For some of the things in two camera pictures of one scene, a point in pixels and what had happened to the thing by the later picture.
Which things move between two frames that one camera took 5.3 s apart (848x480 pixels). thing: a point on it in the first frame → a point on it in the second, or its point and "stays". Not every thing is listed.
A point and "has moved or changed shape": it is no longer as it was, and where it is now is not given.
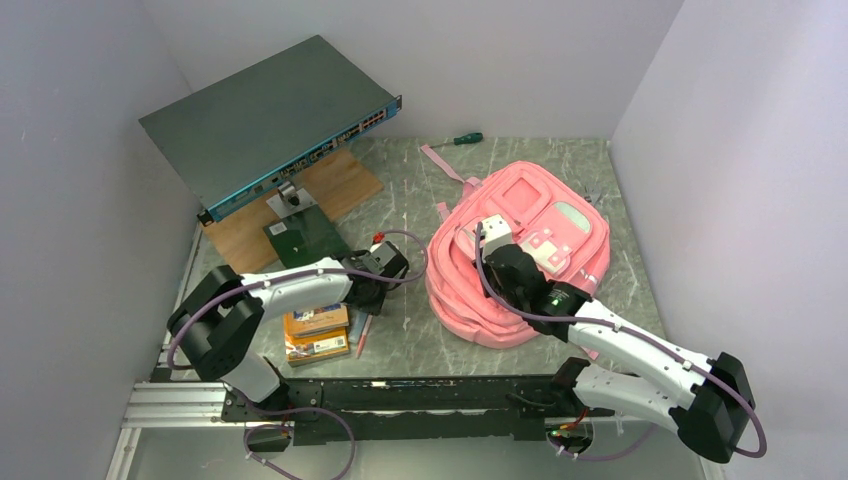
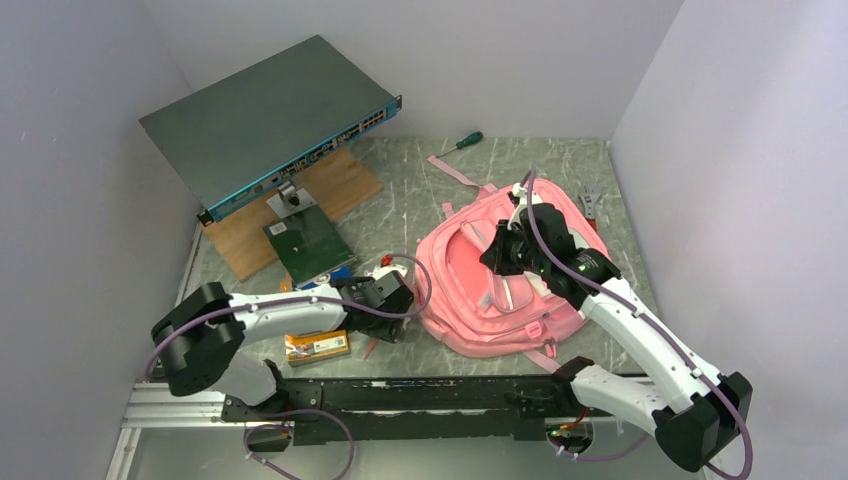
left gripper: x=372 y=307 → x=387 y=331
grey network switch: x=243 y=135 stays
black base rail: x=390 y=410 stays
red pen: x=363 y=336 → x=370 y=349
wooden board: x=338 y=185 stays
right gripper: x=486 y=268 → x=496 y=255
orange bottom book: x=317 y=345 stays
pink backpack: x=549 y=213 has moved or changed shape
